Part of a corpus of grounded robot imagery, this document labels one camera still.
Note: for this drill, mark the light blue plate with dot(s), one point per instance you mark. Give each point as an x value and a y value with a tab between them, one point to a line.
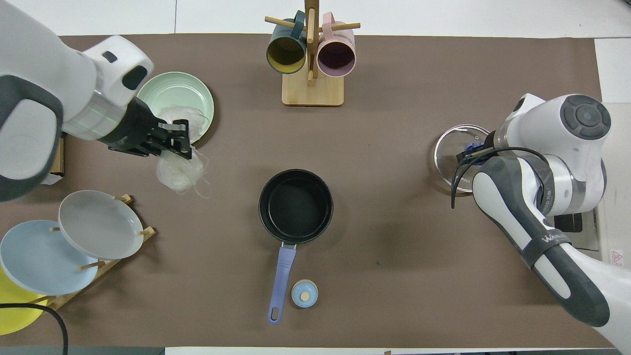
39	259

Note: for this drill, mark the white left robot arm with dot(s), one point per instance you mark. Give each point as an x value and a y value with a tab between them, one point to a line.
39	74

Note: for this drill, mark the dark teal mug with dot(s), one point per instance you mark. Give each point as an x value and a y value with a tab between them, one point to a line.
286	52

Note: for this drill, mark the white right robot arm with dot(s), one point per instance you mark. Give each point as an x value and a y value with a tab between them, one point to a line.
567	123

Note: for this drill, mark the brown table mat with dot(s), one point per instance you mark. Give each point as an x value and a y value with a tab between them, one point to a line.
394	246

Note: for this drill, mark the wooden mug tree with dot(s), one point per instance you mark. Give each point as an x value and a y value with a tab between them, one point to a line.
313	93

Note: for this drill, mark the white toaster oven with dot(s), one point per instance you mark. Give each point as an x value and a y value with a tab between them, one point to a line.
616	197

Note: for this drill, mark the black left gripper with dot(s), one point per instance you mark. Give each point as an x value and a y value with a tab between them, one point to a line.
133	128

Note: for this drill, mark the pale green plate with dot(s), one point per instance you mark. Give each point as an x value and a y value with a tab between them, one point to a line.
187	91

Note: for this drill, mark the grey plate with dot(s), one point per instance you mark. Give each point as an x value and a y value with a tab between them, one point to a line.
98	224

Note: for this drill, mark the glass pot lid blue knob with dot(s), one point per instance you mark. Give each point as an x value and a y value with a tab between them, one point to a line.
446	162

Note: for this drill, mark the yellow plate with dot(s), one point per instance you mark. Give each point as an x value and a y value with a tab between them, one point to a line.
15	320

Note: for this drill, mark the wooden plate rack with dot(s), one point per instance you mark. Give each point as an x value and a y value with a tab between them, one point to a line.
59	301

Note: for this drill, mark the pink mug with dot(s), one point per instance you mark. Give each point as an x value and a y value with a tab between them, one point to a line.
336	56

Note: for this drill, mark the vermicelli bundle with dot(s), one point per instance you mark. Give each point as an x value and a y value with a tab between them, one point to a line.
180	172

